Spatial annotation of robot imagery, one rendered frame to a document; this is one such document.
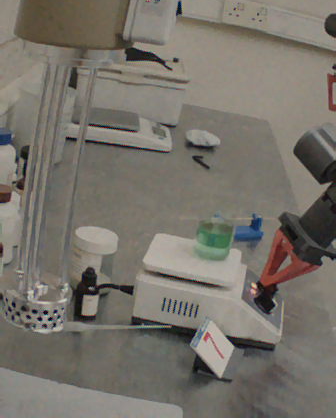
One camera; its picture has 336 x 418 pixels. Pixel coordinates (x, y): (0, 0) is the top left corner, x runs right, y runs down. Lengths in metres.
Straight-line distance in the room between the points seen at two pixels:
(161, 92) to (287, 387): 1.30
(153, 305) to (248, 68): 1.54
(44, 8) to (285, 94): 1.96
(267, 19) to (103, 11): 1.84
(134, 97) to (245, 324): 1.19
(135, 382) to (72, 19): 0.47
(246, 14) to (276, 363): 1.55
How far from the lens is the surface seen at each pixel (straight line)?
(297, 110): 2.53
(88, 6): 0.60
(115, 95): 2.14
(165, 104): 2.15
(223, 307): 1.03
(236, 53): 2.49
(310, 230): 1.07
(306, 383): 0.99
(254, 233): 1.46
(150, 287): 1.03
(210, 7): 2.42
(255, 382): 0.97
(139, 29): 0.60
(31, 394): 0.84
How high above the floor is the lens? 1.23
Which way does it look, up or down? 17 degrees down
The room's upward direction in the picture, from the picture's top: 11 degrees clockwise
